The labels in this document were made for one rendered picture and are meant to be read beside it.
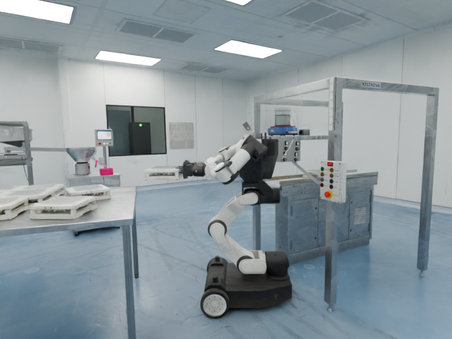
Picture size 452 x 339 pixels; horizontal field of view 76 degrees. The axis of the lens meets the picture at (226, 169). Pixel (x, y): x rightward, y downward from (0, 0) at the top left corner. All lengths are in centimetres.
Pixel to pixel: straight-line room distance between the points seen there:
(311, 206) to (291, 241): 40
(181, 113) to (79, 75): 241
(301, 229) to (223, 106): 580
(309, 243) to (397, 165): 324
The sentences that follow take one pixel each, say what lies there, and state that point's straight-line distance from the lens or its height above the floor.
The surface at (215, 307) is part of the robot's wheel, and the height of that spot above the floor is 8.
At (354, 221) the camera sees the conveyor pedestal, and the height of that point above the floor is 31.
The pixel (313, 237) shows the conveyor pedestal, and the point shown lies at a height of 22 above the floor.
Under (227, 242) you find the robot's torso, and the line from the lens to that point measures 222.
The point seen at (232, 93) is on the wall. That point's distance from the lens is 845.
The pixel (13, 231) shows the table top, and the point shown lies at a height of 82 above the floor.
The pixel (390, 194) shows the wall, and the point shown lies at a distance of 604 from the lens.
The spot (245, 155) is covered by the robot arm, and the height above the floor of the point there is 112.
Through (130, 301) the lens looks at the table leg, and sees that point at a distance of 178.
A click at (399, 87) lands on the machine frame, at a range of 256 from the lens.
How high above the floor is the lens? 124
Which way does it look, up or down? 6 degrees down
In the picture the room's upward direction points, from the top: 1 degrees counter-clockwise
